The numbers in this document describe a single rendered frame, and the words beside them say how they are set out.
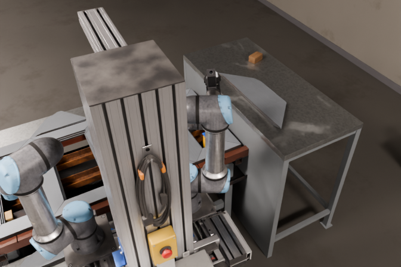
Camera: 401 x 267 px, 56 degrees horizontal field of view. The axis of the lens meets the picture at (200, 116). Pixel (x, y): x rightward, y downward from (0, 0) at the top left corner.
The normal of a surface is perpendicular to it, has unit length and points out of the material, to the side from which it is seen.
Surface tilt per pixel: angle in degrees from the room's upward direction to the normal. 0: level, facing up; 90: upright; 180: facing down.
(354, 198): 0
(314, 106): 0
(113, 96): 0
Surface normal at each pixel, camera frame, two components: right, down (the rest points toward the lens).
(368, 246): -0.02, -0.78
